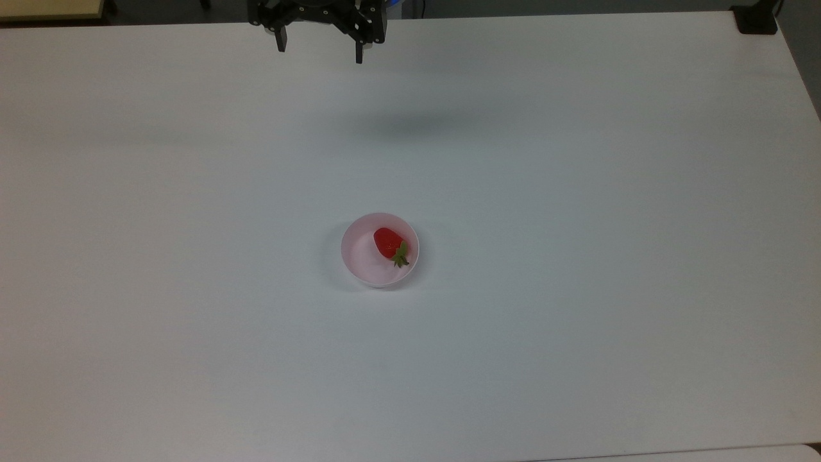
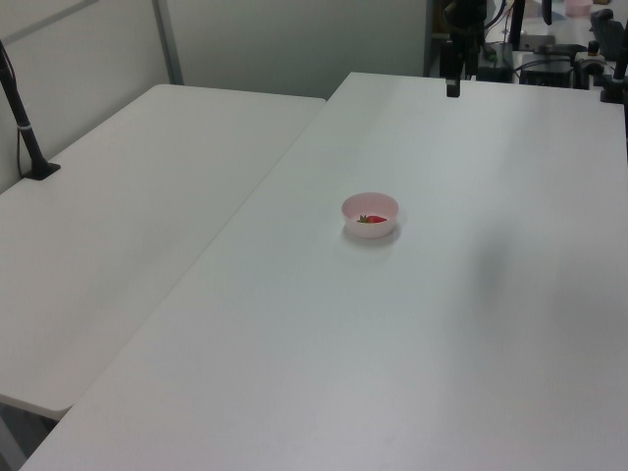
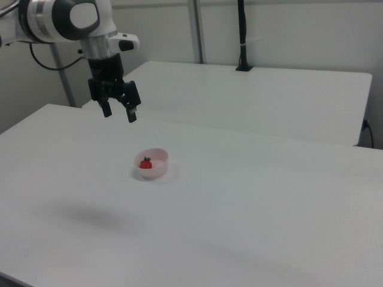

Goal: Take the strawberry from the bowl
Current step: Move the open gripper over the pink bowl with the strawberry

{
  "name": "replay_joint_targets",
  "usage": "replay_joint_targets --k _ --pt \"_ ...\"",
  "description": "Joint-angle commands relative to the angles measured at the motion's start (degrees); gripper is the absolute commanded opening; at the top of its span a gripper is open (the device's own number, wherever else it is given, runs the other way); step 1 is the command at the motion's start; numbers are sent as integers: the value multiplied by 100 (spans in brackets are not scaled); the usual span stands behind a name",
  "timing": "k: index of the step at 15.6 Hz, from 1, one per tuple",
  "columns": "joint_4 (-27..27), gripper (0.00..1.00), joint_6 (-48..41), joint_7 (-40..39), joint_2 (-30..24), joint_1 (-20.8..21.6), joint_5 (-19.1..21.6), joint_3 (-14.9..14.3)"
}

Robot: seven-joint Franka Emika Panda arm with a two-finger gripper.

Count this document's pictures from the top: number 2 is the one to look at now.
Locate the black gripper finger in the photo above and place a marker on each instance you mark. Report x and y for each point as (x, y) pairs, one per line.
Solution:
(452, 73)
(472, 54)

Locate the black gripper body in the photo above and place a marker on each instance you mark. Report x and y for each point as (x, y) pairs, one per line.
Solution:
(463, 15)

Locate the red strawberry with green leaves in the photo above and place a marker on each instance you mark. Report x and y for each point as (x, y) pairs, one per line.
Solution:
(376, 219)

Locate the pink background bowl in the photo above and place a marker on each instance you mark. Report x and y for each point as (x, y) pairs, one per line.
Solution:
(577, 7)

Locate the pink plastic bowl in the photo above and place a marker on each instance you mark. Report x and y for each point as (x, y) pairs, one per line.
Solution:
(370, 229)

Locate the black equipment box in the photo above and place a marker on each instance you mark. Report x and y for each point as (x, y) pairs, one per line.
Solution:
(545, 74)

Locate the black office chair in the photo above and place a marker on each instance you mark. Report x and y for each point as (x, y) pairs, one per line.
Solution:
(611, 34)

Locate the black stand base clamp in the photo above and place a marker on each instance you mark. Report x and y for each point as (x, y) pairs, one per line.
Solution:
(43, 170)

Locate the black camera stand with clamp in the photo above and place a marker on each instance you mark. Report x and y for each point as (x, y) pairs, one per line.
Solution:
(614, 83)

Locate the black camera stand pole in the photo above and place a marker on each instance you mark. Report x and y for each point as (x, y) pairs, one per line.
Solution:
(19, 113)

